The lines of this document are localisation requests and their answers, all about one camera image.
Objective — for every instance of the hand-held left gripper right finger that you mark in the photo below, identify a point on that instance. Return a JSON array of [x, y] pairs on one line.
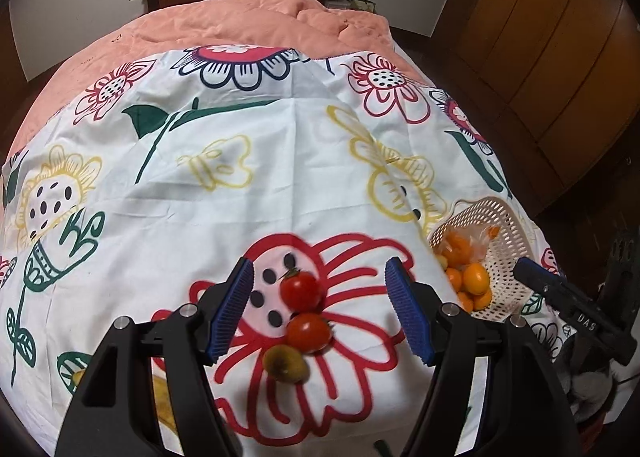
[[407, 314]]

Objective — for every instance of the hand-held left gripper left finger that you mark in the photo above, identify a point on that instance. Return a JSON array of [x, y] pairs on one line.
[[232, 309]]

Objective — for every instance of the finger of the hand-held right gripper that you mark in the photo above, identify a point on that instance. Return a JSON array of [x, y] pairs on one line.
[[535, 275]]

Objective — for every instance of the white plastic basket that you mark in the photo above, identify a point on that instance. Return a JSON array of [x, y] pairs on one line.
[[505, 247]]

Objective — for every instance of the orange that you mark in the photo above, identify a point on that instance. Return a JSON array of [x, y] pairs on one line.
[[454, 280], [476, 278], [457, 247], [483, 300], [465, 303]]

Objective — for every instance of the red tomato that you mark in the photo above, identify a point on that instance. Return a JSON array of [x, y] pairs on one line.
[[300, 289], [309, 332]]

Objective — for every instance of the green kiwi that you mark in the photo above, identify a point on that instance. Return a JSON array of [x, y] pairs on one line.
[[285, 363]]

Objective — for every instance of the dark ribbed object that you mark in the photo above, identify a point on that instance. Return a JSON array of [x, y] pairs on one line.
[[625, 277]]

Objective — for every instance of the grey cloth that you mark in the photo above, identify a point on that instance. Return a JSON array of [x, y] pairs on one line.
[[590, 387]]

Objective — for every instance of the white floral blanket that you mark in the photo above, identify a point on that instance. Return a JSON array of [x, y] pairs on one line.
[[250, 187]]

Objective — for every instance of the wooden wardrobe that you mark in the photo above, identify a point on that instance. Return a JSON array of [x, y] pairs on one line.
[[550, 62]]

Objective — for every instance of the pink blanket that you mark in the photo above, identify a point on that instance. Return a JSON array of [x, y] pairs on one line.
[[200, 22]]

